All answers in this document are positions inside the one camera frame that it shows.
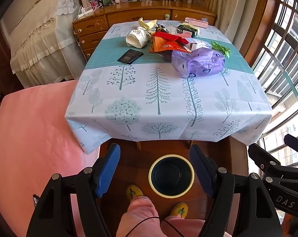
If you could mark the dark green box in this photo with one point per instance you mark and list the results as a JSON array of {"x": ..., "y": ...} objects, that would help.
[{"x": 192, "y": 31}]

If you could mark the yellow crumpled wrapper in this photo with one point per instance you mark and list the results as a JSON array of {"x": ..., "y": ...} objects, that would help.
[{"x": 147, "y": 26}]

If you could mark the right yellow slipper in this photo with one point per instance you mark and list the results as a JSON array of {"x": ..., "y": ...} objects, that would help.
[{"x": 180, "y": 210}]

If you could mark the crumpled white paper bag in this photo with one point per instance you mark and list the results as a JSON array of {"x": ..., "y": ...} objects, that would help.
[{"x": 137, "y": 38}]

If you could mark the green paper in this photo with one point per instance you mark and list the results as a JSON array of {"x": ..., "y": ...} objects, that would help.
[{"x": 225, "y": 51}]

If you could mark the pink bed cover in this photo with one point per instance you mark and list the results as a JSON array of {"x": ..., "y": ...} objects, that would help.
[{"x": 35, "y": 142}]

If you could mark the right pink trouser leg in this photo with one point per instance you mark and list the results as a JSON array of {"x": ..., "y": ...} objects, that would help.
[{"x": 187, "y": 227}]

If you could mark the left yellow slipper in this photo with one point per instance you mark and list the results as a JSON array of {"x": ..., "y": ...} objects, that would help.
[{"x": 133, "y": 191}]

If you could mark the wooden dresser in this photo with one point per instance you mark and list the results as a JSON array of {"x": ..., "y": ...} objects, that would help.
[{"x": 91, "y": 29}]

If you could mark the tree-patterned tablecloth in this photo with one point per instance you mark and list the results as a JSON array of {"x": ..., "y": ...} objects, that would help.
[{"x": 149, "y": 100}]

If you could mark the purple plastic bag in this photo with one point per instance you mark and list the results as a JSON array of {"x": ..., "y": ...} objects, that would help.
[{"x": 199, "y": 62}]

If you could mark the yellow slipper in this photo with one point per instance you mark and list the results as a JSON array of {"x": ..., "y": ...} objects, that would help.
[
  {"x": 180, "y": 210},
  {"x": 133, "y": 191}
]

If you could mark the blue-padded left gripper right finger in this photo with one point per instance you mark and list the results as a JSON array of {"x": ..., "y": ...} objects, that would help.
[{"x": 256, "y": 213}]

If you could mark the white plastic packet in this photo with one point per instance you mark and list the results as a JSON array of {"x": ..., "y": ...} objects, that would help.
[{"x": 194, "y": 44}]

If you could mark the black booklet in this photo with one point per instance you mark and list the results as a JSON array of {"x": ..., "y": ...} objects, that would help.
[{"x": 130, "y": 56}]

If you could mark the metal window grille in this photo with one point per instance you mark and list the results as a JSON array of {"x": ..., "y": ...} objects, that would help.
[{"x": 277, "y": 70}]

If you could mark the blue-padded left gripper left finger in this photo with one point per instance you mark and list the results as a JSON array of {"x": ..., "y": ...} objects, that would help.
[{"x": 53, "y": 214}]

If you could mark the orange snack packet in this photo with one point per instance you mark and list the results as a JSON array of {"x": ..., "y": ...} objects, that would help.
[{"x": 160, "y": 44}]

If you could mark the pink box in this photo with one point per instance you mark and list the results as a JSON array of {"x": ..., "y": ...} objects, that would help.
[{"x": 196, "y": 22}]

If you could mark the red box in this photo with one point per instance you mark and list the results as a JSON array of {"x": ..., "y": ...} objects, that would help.
[{"x": 171, "y": 37}]

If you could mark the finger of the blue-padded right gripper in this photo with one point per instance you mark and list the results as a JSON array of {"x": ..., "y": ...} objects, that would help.
[
  {"x": 261, "y": 158},
  {"x": 291, "y": 141}
]

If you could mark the round bin with cream rim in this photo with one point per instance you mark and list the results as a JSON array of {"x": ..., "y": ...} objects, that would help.
[{"x": 171, "y": 176}]

